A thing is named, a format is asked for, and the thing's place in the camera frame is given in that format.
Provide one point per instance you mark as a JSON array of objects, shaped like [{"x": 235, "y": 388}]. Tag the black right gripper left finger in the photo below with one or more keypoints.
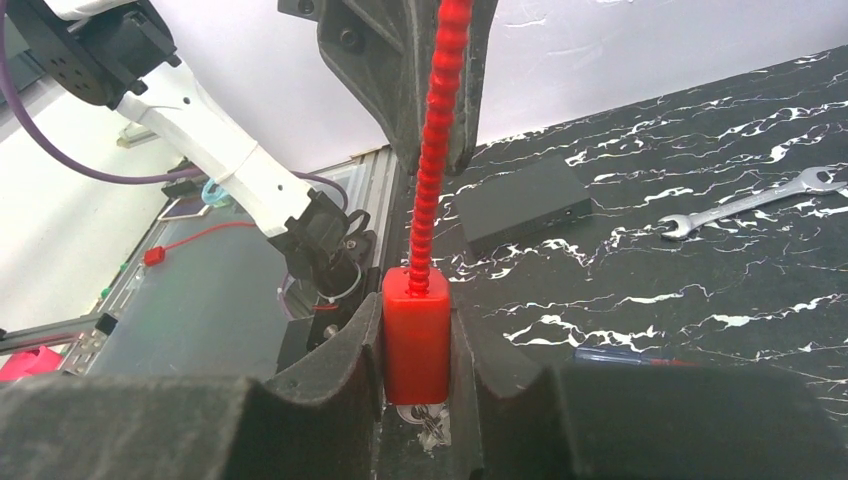
[{"x": 314, "y": 420}]

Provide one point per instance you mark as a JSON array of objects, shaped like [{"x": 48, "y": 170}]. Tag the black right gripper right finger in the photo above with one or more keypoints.
[{"x": 730, "y": 414}]

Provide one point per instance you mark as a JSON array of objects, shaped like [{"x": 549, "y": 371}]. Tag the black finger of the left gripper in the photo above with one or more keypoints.
[{"x": 381, "y": 51}]

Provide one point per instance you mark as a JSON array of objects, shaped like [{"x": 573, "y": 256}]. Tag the silver keys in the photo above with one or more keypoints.
[{"x": 433, "y": 421}]

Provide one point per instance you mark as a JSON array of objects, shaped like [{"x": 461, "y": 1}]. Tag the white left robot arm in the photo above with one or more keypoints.
[{"x": 121, "y": 55}]

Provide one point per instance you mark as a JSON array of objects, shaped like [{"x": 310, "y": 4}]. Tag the black flat box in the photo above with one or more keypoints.
[{"x": 512, "y": 206}]

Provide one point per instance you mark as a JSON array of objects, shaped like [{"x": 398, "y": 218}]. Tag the silver wrench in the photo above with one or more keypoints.
[{"x": 806, "y": 182}]

